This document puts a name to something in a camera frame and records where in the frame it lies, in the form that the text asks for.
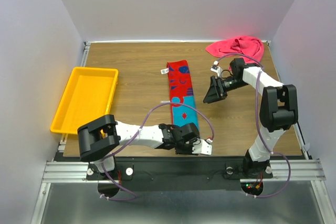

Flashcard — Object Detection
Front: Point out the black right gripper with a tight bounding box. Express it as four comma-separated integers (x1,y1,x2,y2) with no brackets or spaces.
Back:
203,75,248,103

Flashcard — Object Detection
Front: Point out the yellow plastic tray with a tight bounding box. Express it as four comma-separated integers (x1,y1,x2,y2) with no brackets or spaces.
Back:
50,67,119,135

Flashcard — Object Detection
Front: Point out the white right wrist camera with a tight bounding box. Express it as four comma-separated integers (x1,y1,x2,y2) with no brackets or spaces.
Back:
211,61,223,77

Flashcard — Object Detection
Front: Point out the pink crumpled towel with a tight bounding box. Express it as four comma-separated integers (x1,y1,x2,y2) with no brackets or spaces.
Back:
205,36,265,62

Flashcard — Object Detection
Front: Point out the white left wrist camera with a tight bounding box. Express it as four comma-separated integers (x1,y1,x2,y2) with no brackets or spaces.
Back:
192,138,213,156

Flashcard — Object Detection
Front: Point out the red and blue patterned towel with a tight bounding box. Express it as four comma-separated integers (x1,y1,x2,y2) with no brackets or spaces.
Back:
166,60,199,128

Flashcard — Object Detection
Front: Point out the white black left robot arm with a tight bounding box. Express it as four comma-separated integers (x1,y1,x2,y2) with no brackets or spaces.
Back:
77,114,201,179

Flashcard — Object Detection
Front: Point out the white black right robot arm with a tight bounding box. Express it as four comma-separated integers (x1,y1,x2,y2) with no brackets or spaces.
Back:
203,58,298,177

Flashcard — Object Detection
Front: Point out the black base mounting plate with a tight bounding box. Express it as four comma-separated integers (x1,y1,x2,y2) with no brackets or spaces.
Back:
86,156,274,192

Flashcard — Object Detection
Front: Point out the aluminium front frame rail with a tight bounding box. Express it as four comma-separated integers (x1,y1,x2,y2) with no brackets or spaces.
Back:
42,157,326,183

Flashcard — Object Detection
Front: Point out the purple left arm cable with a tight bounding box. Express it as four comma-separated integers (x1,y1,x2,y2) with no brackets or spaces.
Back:
98,102,215,201

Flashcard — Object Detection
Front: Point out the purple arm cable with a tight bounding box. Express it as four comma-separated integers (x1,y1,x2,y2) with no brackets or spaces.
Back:
98,102,215,201
214,53,291,199

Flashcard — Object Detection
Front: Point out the white barcode towel label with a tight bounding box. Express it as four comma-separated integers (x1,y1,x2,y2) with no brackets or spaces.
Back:
160,68,169,74

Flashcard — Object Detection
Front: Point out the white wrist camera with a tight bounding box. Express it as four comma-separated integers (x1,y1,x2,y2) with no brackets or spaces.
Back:
192,138,213,156
211,61,223,77

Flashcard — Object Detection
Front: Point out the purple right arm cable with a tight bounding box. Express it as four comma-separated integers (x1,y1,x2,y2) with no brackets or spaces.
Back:
214,53,291,199

